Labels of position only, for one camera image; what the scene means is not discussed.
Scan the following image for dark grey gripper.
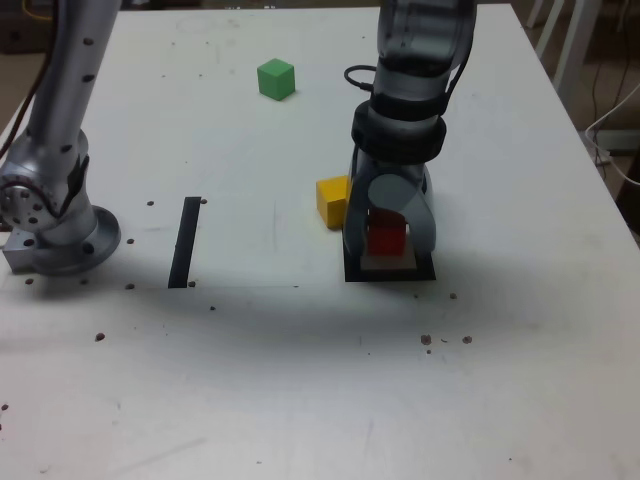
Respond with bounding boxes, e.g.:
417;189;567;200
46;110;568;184
341;147;438;260

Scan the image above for red cube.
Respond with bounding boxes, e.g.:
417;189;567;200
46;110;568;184
367;209;407;257

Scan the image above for yellow cube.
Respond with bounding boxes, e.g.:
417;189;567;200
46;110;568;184
315;175;351;231

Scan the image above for green cube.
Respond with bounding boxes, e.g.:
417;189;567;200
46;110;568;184
256;57;296;102

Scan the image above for black tape square outline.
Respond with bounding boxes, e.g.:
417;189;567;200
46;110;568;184
343;244;437;283

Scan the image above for black tape strip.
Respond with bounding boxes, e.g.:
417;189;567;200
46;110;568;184
167;196;202;290

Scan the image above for dark background box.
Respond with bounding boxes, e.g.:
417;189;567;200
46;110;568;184
0;19;51;54

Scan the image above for black camera cable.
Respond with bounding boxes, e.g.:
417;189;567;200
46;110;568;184
343;47;474;121

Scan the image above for white background cable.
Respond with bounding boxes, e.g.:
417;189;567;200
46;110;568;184
583;82;640;187

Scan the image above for white frame legs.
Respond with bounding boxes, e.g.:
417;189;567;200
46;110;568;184
524;0;601;96

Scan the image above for yellow background cable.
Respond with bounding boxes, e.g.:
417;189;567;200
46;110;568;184
22;0;59;22

